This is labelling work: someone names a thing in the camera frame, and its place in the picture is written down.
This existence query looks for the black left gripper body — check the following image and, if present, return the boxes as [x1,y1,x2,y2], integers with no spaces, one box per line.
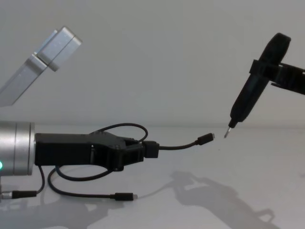
[34,131,127,173]

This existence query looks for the black pen-shaped screwdriver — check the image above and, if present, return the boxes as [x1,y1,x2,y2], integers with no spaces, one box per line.
[223,32,292,140]

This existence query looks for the black cable with plugs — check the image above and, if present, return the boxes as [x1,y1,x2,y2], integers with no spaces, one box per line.
[47,123,216,202]

